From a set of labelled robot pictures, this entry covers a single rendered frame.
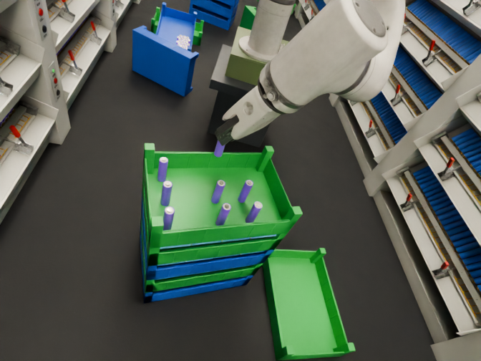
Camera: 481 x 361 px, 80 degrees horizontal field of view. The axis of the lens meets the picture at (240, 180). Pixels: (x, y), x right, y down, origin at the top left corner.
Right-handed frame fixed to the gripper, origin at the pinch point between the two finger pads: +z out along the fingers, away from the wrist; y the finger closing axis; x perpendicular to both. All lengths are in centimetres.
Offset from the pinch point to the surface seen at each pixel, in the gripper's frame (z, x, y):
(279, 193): 5.1, -16.9, 8.5
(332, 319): 22, -60, 17
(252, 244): 10.1, -23.4, -2.0
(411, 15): -6, 14, 122
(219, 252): 13.2, -20.9, -8.5
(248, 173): 12.1, -9.3, 9.4
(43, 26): 33, 52, -9
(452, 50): -17, -8, 101
